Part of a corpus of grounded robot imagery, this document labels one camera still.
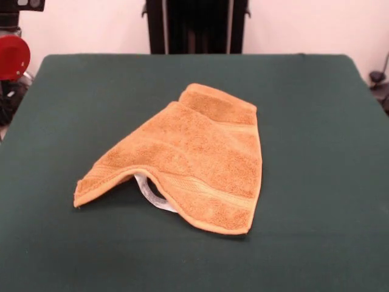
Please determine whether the dark green table cloth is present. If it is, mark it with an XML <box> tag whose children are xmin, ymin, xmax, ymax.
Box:
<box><xmin>0</xmin><ymin>54</ymin><xmax>389</xmax><ymax>292</ymax></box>

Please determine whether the orange terry towel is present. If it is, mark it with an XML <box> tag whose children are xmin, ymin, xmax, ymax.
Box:
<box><xmin>72</xmin><ymin>83</ymin><xmax>264</xmax><ymax>237</ymax></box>

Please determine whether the black upright stand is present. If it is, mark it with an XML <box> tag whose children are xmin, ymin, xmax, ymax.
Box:
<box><xmin>140</xmin><ymin>0</ymin><xmax>252</xmax><ymax>55</ymax></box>

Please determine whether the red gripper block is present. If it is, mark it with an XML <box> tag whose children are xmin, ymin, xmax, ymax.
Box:
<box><xmin>0</xmin><ymin>34</ymin><xmax>32</xmax><ymax>82</ymax></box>

